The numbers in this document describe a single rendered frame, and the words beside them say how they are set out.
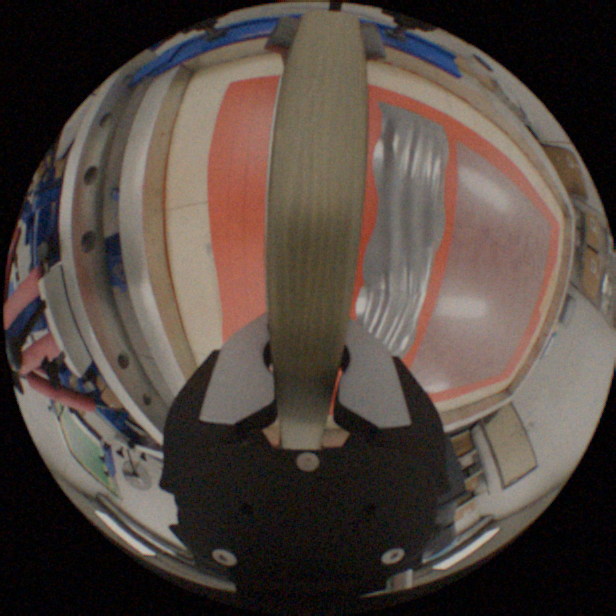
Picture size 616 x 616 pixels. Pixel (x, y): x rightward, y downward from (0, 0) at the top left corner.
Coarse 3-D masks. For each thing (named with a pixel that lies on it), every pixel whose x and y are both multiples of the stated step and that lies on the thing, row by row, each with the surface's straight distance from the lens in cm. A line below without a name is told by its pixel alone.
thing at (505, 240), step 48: (240, 96) 21; (384, 96) 21; (240, 144) 18; (480, 144) 27; (240, 192) 17; (480, 192) 25; (528, 192) 37; (240, 240) 18; (480, 240) 25; (528, 240) 36; (432, 288) 22; (480, 288) 27; (528, 288) 40
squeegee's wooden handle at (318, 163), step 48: (336, 48) 9; (288, 96) 7; (336, 96) 7; (288, 144) 6; (336, 144) 6; (288, 192) 6; (336, 192) 6; (288, 240) 6; (336, 240) 6; (288, 288) 6; (336, 288) 6; (288, 336) 7; (336, 336) 8; (288, 384) 9; (288, 432) 13
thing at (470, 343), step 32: (224, 288) 19; (256, 288) 18; (224, 320) 21; (448, 320) 25; (480, 320) 30; (512, 320) 39; (416, 352) 26; (448, 352) 29; (480, 352) 36; (512, 352) 49; (448, 384) 36; (480, 384) 47
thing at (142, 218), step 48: (240, 48) 25; (384, 48) 24; (144, 96) 27; (480, 96) 28; (144, 144) 20; (528, 144) 36; (144, 192) 19; (144, 240) 19; (144, 288) 20; (336, 432) 36
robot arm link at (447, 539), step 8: (448, 528) 75; (440, 536) 75; (448, 536) 76; (456, 536) 81; (432, 544) 75; (440, 544) 76; (448, 544) 77; (424, 552) 76; (432, 552) 77; (440, 552) 77; (424, 560) 81
